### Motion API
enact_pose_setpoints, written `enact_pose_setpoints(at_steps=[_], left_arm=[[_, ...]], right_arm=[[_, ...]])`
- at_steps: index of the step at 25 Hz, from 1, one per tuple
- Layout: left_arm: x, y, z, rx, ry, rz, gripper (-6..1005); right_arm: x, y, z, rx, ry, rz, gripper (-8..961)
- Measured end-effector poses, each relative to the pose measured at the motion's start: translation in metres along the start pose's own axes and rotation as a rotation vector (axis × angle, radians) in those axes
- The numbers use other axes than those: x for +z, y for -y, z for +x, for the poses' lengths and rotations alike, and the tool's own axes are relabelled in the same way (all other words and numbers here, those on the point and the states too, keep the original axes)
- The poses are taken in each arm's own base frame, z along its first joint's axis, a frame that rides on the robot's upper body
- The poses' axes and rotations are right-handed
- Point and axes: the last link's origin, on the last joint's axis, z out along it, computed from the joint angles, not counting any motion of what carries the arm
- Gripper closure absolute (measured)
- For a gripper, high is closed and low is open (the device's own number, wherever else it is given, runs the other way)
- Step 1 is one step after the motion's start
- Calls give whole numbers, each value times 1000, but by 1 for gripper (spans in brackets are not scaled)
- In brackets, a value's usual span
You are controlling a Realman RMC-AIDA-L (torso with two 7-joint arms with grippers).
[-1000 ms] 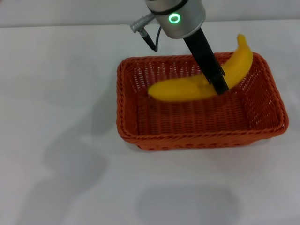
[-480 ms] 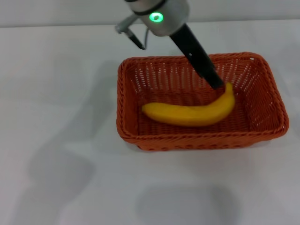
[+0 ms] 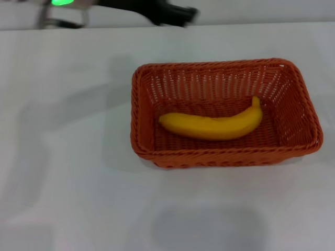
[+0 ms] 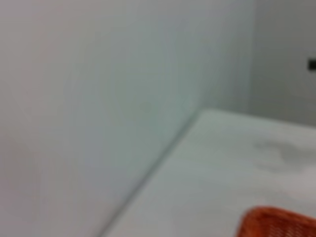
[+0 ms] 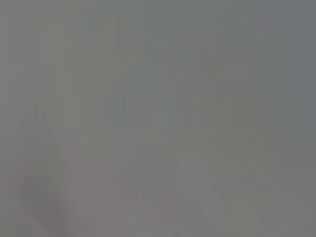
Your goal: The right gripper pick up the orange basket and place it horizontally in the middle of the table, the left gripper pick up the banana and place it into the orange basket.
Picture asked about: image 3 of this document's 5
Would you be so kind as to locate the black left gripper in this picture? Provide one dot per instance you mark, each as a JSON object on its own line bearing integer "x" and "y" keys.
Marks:
{"x": 136, "y": 9}

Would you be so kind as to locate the yellow banana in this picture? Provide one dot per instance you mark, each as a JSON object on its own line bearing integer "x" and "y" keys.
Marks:
{"x": 214, "y": 125}

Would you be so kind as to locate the orange woven plastic basket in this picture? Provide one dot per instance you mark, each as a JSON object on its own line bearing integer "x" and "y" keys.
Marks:
{"x": 288, "y": 112}

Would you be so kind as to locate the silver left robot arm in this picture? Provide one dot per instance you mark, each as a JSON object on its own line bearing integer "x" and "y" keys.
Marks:
{"x": 62, "y": 8}

